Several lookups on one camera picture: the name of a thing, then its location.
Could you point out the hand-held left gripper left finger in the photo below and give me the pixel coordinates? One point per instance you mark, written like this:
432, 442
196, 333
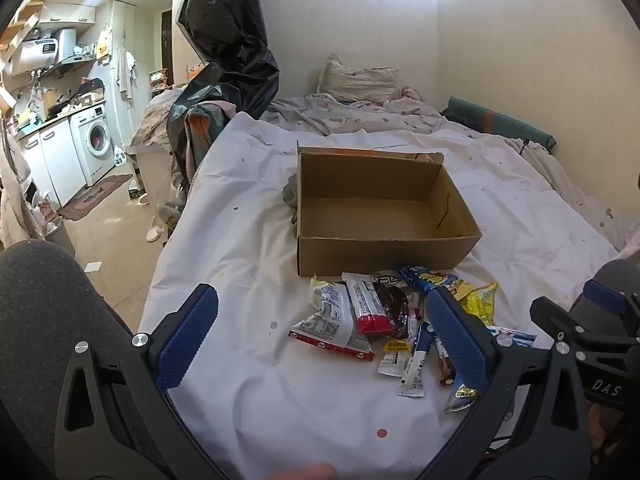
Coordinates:
185, 340

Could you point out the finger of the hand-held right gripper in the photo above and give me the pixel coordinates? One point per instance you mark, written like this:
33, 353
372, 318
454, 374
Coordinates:
550, 312
605, 295

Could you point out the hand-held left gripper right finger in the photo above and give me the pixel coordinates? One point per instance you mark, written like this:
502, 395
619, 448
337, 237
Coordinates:
455, 340

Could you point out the blue castle-print snack packet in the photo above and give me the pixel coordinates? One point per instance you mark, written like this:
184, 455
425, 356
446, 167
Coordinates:
515, 336

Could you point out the blue yellow bear snack packet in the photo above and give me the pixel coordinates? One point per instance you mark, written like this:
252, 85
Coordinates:
430, 280

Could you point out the red and dark snack packet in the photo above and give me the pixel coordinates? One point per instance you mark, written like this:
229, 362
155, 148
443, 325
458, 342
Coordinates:
380, 305

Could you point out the white black-print snack packet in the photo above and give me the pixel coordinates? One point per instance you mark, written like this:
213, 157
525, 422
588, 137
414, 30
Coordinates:
390, 277

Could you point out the cardboard box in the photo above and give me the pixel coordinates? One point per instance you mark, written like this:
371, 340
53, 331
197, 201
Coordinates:
375, 250

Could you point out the person's right hand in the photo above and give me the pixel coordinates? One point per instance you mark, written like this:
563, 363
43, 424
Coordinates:
597, 430

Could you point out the person's left hand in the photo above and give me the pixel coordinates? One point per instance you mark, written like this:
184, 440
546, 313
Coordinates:
310, 472

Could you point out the person's right leg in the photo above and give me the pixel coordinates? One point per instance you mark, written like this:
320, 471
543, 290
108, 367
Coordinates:
607, 269

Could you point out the person's leg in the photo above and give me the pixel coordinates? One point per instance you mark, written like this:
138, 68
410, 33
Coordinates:
607, 269
40, 300

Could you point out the brown snack bar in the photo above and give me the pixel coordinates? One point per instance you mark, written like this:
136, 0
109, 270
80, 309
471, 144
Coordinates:
445, 367

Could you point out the pink snack packet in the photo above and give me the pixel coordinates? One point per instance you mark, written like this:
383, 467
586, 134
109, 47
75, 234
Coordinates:
414, 315

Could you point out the white and blue stick sachet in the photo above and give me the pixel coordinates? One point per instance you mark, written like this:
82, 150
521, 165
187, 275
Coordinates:
415, 370

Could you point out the gold-ended snack packet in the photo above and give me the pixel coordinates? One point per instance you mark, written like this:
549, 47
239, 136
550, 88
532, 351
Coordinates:
462, 397

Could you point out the small white yellow-label sachet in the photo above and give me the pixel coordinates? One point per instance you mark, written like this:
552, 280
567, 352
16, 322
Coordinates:
392, 360

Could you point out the white slipper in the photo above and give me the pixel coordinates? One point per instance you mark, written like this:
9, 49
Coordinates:
154, 234

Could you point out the white red-edged snack packet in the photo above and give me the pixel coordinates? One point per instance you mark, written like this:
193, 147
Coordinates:
325, 330

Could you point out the person's left leg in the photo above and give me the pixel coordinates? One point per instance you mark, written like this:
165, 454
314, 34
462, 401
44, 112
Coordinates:
40, 300

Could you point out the grey trash bin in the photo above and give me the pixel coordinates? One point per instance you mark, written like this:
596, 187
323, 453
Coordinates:
60, 235

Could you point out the brown floor mat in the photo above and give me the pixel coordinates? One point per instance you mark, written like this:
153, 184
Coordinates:
95, 197

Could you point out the grey cloth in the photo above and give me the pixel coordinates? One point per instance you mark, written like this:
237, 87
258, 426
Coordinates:
291, 200

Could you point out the detergent bottle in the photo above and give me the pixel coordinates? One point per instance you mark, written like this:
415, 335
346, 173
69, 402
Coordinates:
119, 156

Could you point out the green folded mat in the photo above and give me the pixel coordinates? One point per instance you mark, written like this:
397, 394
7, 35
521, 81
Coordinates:
500, 120

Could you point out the clothes pile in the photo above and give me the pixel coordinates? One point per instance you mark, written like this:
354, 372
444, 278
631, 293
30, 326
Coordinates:
200, 130

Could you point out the white washing machine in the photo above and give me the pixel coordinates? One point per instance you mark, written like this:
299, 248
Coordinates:
95, 140

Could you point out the white kitchen cabinet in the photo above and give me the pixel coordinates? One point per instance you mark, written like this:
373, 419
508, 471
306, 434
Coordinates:
55, 160

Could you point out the white hanging robe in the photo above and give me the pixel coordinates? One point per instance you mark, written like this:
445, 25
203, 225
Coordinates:
10, 195

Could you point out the floral quilt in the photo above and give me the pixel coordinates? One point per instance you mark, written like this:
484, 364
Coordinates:
350, 115

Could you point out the white garment on door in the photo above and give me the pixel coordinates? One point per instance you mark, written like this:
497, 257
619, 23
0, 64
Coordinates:
125, 72

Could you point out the floral pillow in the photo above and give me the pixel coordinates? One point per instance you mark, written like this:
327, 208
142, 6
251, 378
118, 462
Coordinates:
357, 82

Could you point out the black plastic bag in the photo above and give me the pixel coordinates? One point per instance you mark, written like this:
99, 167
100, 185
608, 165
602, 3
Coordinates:
225, 35

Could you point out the silver range hood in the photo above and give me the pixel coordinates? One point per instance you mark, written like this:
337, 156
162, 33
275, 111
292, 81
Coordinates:
67, 45

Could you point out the white water heater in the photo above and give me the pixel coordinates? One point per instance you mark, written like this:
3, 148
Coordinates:
30, 55

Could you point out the wooden stair shelf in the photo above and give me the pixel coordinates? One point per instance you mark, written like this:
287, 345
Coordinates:
22, 22

